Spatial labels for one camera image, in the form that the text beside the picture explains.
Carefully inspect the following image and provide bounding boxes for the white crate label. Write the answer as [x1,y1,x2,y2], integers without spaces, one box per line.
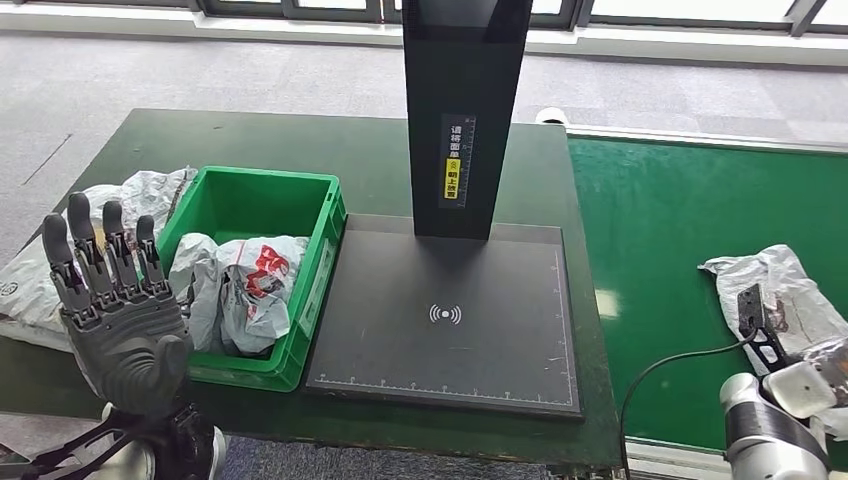
[298,239,338,340]

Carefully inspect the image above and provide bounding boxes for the green plastic crate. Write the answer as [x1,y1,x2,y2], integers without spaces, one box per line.
[156,165,348,393]

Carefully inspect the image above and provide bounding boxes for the plain grey parcel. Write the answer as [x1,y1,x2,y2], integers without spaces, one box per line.
[698,245,848,442]

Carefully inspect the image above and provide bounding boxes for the grey parcel with red print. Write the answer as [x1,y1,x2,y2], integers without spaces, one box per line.
[162,231,311,357]

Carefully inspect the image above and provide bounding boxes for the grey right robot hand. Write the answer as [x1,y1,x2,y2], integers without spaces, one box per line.
[801,336,848,399]

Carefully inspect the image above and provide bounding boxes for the dark green table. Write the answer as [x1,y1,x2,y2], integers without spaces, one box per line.
[0,107,624,468]

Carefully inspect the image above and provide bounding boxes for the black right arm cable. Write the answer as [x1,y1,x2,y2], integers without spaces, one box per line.
[617,329,761,480]

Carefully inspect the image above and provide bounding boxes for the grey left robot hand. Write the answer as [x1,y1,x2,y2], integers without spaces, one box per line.
[41,192,195,419]

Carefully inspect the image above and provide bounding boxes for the dark window frame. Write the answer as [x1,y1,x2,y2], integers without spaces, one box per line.
[0,0,848,38]

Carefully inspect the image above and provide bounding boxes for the black and yellow machine sticker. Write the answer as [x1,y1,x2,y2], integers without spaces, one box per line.
[438,113,478,211]

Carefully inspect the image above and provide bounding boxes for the black inbound scanning machine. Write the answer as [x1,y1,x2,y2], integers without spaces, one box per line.
[304,0,586,420]

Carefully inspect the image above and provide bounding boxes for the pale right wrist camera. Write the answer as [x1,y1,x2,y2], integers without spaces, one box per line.
[736,284,791,376]

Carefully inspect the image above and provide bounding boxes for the grey parcel with brown patch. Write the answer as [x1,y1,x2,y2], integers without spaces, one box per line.
[0,166,199,354]

